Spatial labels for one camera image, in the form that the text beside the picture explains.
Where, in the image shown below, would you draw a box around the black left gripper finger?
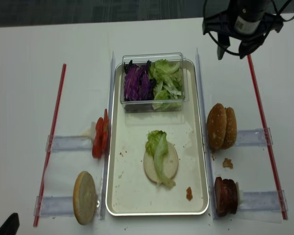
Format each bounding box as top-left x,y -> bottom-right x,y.
0,212 -> 19,235

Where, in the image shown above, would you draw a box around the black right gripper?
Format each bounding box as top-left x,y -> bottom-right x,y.
202,0 -> 283,60

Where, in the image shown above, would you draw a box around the lettuce leaf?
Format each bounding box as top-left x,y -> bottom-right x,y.
145,130 -> 176,189

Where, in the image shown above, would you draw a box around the green lettuce in box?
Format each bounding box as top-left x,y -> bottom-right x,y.
149,59 -> 184,111

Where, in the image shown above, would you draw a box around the front red tomato slice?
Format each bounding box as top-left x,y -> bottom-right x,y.
92,117 -> 104,159

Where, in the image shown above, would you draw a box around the red tomato slice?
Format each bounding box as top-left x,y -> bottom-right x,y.
101,109 -> 109,152
92,117 -> 104,159

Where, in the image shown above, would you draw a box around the bread crumb on table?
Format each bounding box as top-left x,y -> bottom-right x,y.
222,158 -> 233,169

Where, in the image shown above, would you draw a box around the white pusher block tomato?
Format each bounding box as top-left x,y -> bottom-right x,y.
89,121 -> 96,142

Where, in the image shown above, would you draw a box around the rear red tomato slice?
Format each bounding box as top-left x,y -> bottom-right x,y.
101,109 -> 109,152

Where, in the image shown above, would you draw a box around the middle dark meat patty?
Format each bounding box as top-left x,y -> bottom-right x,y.
222,179 -> 234,213

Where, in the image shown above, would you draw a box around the rear dark meat patty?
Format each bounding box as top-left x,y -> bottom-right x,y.
229,179 -> 238,214

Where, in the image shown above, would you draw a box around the white pusher block patties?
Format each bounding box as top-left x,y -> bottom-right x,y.
235,182 -> 244,207

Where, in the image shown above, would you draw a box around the lower left clear pusher track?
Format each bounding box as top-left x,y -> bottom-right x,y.
34,196 -> 74,217

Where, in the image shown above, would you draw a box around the clear pusher track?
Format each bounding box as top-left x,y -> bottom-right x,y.
46,135 -> 93,152
34,196 -> 74,217
234,128 -> 273,146
238,191 -> 288,212

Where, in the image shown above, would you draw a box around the standing bun bottom left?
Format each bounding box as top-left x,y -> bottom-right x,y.
73,171 -> 97,225

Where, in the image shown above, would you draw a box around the rear sesame bun top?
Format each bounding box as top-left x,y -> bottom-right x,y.
221,107 -> 237,149

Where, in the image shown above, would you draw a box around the clear plastic salad box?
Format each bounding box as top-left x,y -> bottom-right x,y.
120,52 -> 188,113

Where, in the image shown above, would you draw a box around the upper left clear pusher track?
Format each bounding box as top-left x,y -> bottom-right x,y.
46,135 -> 93,152

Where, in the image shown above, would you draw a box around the upper right clear pusher track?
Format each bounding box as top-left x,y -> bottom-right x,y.
234,128 -> 273,146

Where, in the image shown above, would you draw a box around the purple cabbage shreds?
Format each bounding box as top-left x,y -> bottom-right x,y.
123,60 -> 156,101

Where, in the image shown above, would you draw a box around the white metal tray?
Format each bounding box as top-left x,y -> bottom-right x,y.
106,60 -> 209,216

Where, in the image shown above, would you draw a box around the bun bottom on tray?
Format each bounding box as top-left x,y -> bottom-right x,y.
143,142 -> 179,183

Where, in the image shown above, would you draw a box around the lower right clear pusher track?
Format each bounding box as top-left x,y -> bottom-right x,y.
238,191 -> 288,212

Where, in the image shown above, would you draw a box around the food crumb on tray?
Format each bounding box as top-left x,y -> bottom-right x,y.
186,187 -> 193,201

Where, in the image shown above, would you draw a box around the left red rail strip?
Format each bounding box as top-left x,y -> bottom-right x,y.
33,63 -> 67,228

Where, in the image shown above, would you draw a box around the red rail strip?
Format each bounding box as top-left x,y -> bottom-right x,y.
33,63 -> 67,228
247,55 -> 288,220

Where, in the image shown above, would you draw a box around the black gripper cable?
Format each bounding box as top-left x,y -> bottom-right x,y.
201,0 -> 294,56

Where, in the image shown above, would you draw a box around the left clear vertical rail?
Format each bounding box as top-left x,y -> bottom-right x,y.
98,52 -> 116,220

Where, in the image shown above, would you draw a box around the clear vertical rail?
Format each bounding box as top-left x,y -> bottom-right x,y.
196,48 -> 219,220
98,52 -> 116,220

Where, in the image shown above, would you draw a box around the right clear vertical rail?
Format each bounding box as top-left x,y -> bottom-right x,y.
196,48 -> 219,220

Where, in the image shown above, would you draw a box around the right red rail strip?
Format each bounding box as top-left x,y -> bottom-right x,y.
247,55 -> 288,220

